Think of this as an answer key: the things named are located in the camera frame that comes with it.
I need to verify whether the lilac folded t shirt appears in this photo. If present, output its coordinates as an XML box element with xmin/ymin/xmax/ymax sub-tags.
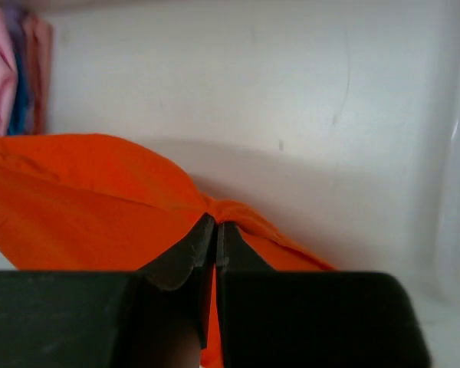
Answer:
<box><xmin>2</xmin><ymin>5</ymin><xmax>35</xmax><ymax>135</ymax></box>

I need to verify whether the orange t shirt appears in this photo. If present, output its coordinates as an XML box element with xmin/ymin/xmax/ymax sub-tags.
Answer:
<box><xmin>0</xmin><ymin>134</ymin><xmax>330</xmax><ymax>367</ymax></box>

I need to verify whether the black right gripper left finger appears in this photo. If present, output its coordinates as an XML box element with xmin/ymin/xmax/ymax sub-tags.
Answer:
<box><xmin>0</xmin><ymin>215</ymin><xmax>215</xmax><ymax>367</ymax></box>

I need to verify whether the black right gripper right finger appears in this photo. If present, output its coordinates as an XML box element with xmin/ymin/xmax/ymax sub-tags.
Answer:
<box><xmin>216</xmin><ymin>223</ymin><xmax>432</xmax><ymax>367</ymax></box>

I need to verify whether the blue folded t shirt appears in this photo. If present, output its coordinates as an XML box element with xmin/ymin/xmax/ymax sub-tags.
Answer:
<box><xmin>7</xmin><ymin>53</ymin><xmax>29</xmax><ymax>136</ymax></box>

